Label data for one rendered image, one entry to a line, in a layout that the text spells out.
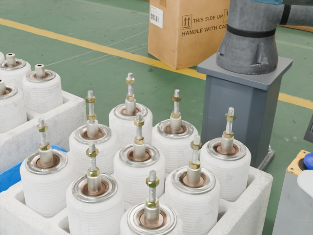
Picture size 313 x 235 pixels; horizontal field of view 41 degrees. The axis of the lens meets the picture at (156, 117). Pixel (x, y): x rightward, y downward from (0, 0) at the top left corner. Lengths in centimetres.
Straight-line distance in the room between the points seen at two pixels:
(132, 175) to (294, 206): 27
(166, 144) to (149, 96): 73
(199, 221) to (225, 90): 41
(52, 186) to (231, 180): 32
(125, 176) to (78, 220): 12
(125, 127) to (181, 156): 14
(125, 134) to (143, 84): 75
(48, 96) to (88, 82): 58
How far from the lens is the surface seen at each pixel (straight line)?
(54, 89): 108
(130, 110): 90
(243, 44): 100
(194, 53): 178
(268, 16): 99
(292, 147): 132
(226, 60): 101
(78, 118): 113
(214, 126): 109
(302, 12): 99
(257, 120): 105
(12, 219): 81
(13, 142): 101
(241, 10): 98
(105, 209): 67
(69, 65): 182
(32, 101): 109
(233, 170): 78
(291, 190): 69
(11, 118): 103
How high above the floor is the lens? 70
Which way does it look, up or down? 30 degrees down
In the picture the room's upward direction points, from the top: 1 degrees clockwise
